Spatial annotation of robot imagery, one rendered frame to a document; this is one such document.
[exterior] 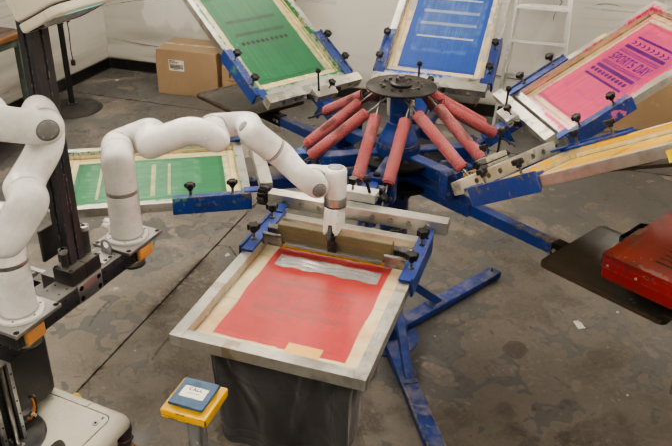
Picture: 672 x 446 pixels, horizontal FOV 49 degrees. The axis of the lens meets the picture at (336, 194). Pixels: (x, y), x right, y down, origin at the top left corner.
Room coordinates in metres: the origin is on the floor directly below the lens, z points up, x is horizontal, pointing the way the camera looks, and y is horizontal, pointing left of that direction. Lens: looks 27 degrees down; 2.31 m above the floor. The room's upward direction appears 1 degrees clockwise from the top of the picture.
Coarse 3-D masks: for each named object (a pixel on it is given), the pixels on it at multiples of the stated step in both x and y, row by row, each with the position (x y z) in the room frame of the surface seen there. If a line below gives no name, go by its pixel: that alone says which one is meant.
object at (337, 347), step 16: (384, 272) 2.10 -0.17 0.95; (336, 288) 2.00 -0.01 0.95; (352, 288) 2.00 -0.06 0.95; (368, 288) 2.00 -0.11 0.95; (368, 304) 1.91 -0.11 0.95; (352, 320) 1.83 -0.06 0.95; (288, 336) 1.75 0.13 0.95; (304, 336) 1.75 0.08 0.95; (320, 336) 1.75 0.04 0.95; (336, 336) 1.75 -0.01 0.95; (352, 336) 1.75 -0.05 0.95; (336, 352) 1.68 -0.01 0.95
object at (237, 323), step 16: (272, 256) 2.19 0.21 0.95; (304, 256) 2.19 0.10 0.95; (320, 256) 2.19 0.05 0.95; (272, 272) 2.09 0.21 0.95; (288, 272) 2.09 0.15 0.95; (304, 272) 2.09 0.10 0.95; (256, 288) 1.99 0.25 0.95; (240, 304) 1.90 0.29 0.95; (224, 320) 1.82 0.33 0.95; (240, 320) 1.82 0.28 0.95; (256, 320) 1.82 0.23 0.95; (272, 320) 1.82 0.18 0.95; (240, 336) 1.74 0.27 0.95; (256, 336) 1.74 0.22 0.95; (272, 336) 1.75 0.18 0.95
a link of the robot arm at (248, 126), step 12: (228, 120) 2.16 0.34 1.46; (240, 120) 2.13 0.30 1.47; (252, 120) 2.11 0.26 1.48; (240, 132) 2.08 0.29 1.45; (252, 132) 2.07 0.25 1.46; (264, 132) 2.09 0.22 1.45; (252, 144) 2.07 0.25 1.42; (264, 144) 2.07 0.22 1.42; (276, 144) 2.09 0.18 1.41; (264, 156) 2.09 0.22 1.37
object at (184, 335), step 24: (288, 216) 2.41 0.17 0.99; (408, 240) 2.25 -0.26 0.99; (240, 264) 2.08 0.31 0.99; (216, 288) 1.94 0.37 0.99; (408, 288) 1.96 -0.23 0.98; (192, 312) 1.81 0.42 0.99; (384, 312) 1.82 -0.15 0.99; (192, 336) 1.69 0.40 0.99; (216, 336) 1.70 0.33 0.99; (384, 336) 1.71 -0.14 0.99; (240, 360) 1.63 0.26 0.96; (264, 360) 1.61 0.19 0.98; (288, 360) 1.60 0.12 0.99; (312, 360) 1.60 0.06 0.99; (336, 384) 1.55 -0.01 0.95; (360, 384) 1.52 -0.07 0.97
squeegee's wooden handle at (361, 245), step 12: (288, 228) 2.22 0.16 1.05; (300, 228) 2.20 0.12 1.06; (312, 228) 2.20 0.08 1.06; (288, 240) 2.22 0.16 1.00; (300, 240) 2.20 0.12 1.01; (312, 240) 2.19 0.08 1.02; (324, 240) 2.18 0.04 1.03; (336, 240) 2.16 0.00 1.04; (348, 240) 2.15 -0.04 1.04; (360, 240) 2.14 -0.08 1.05; (372, 240) 2.13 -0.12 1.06; (384, 240) 2.13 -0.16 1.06; (348, 252) 2.15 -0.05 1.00; (360, 252) 2.14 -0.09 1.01; (372, 252) 2.12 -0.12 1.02; (384, 252) 2.11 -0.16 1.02
